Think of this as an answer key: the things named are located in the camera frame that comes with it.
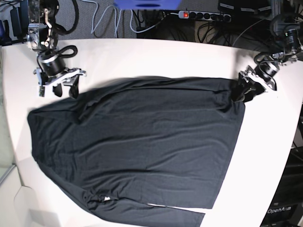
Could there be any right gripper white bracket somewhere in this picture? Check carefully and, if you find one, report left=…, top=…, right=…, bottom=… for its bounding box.
left=33, top=68, right=86, bottom=99

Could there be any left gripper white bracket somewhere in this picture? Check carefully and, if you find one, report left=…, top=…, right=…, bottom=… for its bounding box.
left=231, top=66, right=277, bottom=103

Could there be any black long-sleeve T-shirt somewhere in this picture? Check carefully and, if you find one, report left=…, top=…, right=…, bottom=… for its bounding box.
left=27, top=78, right=245, bottom=227

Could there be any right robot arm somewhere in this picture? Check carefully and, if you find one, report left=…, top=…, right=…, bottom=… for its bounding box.
left=27, top=0, right=86, bottom=99

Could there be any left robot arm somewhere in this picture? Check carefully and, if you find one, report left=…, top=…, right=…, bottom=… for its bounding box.
left=232, top=12, right=303, bottom=102

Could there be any black power brick on floor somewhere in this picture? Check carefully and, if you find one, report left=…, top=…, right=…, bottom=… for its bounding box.
left=10, top=0, right=29, bottom=39

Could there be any blue box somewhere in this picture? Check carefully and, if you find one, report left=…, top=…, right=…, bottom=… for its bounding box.
left=114, top=0, right=181, bottom=10

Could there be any black OpenArm base unit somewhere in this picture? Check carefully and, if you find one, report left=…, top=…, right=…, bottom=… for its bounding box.
left=261, top=147, right=303, bottom=227

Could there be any white power strip red switch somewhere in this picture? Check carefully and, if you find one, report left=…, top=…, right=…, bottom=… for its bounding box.
left=177, top=10, right=232, bottom=23

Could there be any grey cable bundle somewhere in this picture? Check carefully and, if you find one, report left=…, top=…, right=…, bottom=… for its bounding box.
left=91, top=2, right=166, bottom=38

